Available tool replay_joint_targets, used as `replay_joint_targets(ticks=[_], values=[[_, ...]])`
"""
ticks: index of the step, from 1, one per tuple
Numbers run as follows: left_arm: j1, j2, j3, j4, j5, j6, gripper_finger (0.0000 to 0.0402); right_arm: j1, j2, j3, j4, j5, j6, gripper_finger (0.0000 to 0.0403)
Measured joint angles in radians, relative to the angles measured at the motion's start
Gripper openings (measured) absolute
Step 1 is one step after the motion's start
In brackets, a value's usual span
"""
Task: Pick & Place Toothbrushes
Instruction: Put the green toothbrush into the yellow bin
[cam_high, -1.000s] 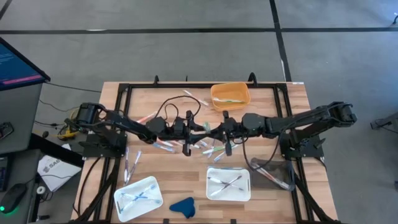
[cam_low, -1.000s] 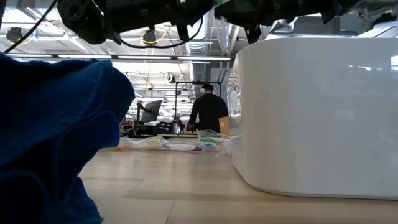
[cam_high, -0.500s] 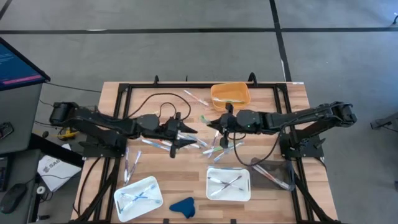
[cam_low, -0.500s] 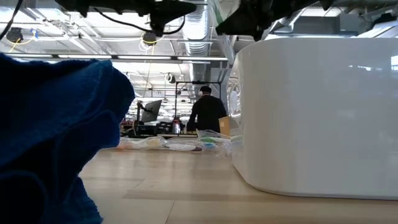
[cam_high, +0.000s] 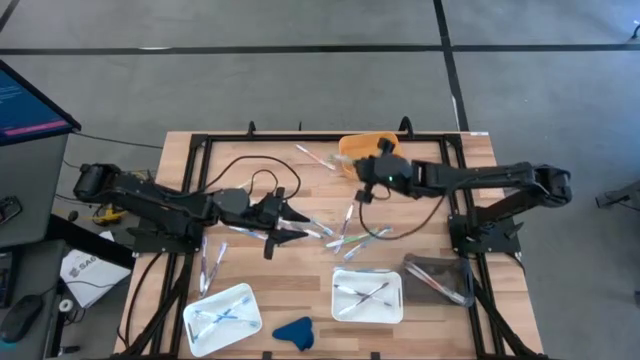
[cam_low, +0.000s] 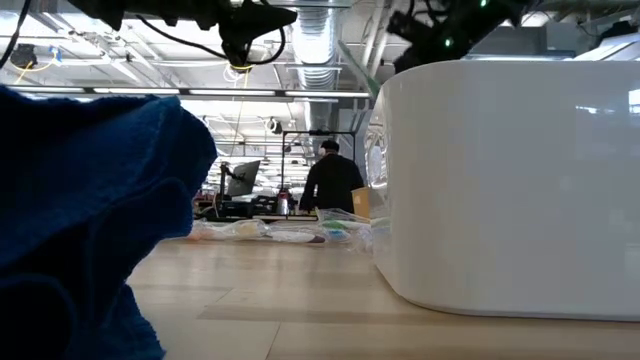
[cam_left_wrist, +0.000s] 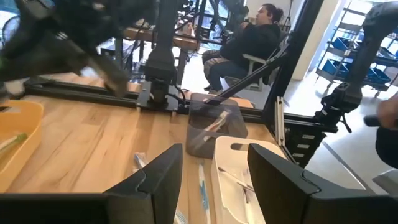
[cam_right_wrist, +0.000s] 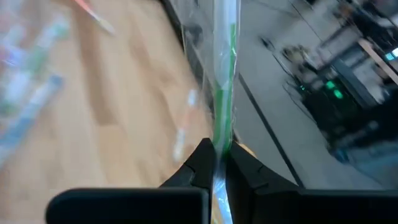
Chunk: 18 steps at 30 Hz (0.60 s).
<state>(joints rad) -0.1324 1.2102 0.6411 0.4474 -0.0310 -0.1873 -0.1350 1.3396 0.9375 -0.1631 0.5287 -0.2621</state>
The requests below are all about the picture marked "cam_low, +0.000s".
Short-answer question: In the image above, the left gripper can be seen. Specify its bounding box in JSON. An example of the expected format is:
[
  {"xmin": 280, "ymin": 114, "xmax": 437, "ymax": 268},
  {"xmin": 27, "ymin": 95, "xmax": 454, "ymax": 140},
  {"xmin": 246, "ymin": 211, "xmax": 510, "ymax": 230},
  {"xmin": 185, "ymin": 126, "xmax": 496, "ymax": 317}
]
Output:
[{"xmin": 219, "ymin": 5, "xmax": 299, "ymax": 66}]

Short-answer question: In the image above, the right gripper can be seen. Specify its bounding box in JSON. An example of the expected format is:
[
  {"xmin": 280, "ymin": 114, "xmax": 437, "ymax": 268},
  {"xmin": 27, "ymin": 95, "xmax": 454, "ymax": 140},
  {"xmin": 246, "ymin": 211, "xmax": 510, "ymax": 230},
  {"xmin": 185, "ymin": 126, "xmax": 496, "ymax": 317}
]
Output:
[{"xmin": 388, "ymin": 9, "xmax": 431, "ymax": 74}]

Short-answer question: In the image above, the long light bar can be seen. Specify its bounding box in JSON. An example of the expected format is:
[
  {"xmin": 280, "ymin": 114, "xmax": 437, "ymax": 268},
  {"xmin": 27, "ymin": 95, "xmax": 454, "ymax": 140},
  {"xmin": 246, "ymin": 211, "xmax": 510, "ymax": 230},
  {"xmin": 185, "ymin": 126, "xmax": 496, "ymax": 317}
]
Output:
[{"xmin": 0, "ymin": 85, "xmax": 374, "ymax": 100}]

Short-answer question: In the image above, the grey background monitor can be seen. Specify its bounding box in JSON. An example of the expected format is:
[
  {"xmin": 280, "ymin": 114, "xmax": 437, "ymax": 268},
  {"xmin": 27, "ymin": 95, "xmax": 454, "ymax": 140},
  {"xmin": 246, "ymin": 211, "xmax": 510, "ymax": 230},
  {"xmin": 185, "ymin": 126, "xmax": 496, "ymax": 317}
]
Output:
[{"xmin": 226, "ymin": 159, "xmax": 262, "ymax": 198}]

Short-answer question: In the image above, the person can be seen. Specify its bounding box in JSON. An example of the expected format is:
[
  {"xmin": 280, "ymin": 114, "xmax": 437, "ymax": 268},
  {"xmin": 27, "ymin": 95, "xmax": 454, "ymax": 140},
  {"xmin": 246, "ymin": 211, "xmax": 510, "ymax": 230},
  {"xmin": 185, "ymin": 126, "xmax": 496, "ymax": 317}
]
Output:
[{"xmin": 298, "ymin": 139, "xmax": 366, "ymax": 214}]

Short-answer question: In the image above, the orange plastic bin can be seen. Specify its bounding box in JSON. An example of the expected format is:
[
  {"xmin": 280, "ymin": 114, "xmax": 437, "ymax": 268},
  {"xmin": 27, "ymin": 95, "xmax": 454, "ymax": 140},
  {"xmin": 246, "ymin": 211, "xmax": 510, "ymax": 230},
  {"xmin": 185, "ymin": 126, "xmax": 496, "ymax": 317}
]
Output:
[{"xmin": 350, "ymin": 186, "xmax": 372, "ymax": 220}]

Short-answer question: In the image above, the white plastic bin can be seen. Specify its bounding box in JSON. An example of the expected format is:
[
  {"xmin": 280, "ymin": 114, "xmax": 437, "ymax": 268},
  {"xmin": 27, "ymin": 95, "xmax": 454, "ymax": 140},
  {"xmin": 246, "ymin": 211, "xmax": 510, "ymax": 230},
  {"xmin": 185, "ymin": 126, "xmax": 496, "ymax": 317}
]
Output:
[{"xmin": 368, "ymin": 58, "xmax": 640, "ymax": 323}]

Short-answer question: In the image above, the cluttered background desk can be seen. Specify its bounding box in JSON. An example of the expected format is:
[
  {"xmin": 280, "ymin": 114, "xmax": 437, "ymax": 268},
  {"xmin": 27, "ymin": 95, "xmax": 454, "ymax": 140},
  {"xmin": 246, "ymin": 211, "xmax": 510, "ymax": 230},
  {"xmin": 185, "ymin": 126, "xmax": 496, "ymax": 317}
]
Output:
[{"xmin": 193, "ymin": 192, "xmax": 321, "ymax": 224}]

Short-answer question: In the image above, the clear plastic bags pile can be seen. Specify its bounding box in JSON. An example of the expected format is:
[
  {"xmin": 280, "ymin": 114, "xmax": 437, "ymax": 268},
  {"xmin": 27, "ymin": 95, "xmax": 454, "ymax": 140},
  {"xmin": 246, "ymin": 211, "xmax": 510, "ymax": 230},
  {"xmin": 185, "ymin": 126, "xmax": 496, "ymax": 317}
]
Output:
[{"xmin": 187, "ymin": 218, "xmax": 272, "ymax": 243}]

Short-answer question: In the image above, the blue cloth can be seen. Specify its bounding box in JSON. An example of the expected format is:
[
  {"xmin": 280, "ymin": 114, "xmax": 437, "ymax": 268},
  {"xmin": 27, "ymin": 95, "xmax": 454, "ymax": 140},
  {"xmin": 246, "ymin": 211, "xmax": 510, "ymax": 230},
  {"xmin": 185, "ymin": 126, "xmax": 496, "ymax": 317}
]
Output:
[{"xmin": 0, "ymin": 83, "xmax": 220, "ymax": 360}]

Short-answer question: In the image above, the silver ventilation duct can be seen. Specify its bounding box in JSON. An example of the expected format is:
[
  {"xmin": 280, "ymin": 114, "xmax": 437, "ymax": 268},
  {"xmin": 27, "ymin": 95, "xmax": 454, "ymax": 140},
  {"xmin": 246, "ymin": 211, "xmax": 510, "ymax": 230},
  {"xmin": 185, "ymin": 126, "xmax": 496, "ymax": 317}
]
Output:
[{"xmin": 289, "ymin": 0, "xmax": 347, "ymax": 132}]

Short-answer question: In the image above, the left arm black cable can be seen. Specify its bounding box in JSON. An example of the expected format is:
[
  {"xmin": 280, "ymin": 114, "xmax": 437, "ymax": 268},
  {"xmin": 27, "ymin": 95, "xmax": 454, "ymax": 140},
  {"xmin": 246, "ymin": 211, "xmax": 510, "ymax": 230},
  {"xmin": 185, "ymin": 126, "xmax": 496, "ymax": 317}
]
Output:
[{"xmin": 134, "ymin": 13, "xmax": 289, "ymax": 68}]

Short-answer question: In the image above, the black ceiling camera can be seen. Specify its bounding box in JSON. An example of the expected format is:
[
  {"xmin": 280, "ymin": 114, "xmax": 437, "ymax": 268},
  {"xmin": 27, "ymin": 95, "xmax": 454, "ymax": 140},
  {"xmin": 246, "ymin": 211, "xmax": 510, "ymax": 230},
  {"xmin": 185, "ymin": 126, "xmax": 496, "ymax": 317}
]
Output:
[{"xmin": 9, "ymin": 43, "xmax": 39, "ymax": 69}]

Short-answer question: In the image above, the black hanging cable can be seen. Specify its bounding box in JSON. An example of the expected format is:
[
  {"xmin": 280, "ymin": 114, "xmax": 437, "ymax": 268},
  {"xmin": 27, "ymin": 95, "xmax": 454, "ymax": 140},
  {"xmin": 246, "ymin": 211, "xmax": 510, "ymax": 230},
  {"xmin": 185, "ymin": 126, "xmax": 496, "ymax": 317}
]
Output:
[{"xmin": 0, "ymin": 0, "xmax": 32, "ymax": 70}]

